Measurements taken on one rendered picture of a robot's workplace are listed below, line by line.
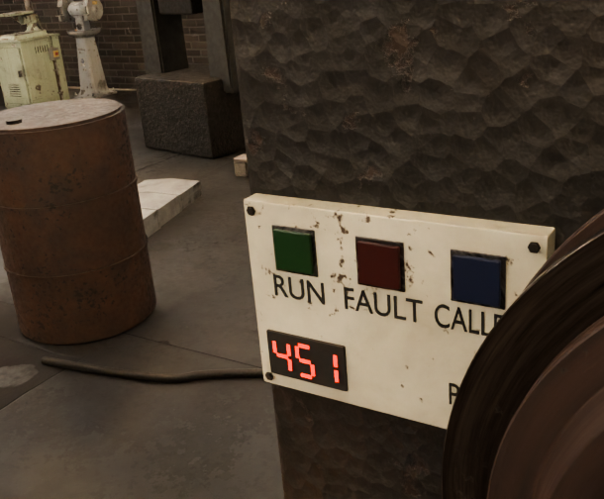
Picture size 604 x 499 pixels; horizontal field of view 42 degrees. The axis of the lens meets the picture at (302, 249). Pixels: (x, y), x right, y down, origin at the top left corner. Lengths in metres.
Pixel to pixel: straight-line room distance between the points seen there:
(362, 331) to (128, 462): 1.94
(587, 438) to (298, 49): 0.37
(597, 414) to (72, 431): 2.44
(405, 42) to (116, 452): 2.16
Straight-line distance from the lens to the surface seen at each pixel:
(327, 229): 0.64
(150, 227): 4.40
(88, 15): 8.87
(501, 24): 0.57
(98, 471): 2.56
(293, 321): 0.70
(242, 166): 5.26
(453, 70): 0.58
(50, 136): 3.05
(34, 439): 2.80
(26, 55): 8.40
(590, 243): 0.42
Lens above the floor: 1.44
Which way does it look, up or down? 21 degrees down
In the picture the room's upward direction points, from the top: 5 degrees counter-clockwise
